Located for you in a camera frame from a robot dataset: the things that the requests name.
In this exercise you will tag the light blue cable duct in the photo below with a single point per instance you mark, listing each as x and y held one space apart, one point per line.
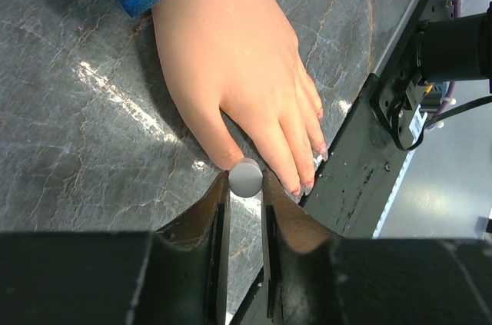
415 127

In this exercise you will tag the white nail polish cap brush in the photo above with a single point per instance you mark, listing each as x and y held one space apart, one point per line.
245 178

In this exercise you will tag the mannequin hand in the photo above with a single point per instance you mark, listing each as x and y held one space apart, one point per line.
240 59

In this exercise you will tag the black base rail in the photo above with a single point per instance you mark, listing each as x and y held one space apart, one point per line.
356 180

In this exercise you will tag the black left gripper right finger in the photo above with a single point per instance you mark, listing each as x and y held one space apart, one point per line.
376 282

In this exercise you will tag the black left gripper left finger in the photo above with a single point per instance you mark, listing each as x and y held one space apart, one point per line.
177 274

